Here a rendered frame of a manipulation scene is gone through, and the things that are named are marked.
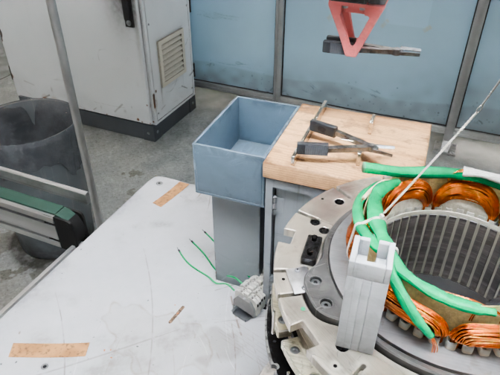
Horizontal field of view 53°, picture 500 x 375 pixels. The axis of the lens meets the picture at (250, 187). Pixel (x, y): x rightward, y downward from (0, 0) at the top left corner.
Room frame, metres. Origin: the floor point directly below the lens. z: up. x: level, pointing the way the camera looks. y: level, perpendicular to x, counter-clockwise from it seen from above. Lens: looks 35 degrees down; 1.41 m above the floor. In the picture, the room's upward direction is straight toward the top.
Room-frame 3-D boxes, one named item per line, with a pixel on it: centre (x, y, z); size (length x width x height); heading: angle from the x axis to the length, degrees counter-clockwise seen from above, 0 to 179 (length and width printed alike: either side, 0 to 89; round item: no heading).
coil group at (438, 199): (0.39, -0.21, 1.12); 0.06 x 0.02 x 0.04; 73
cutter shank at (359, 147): (0.55, -0.13, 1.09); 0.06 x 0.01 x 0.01; 94
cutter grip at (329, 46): (0.65, -0.12, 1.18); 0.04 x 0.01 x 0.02; 70
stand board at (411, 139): (0.60, -0.14, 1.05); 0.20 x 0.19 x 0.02; 69
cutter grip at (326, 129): (0.60, -0.10, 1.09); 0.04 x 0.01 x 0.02; 54
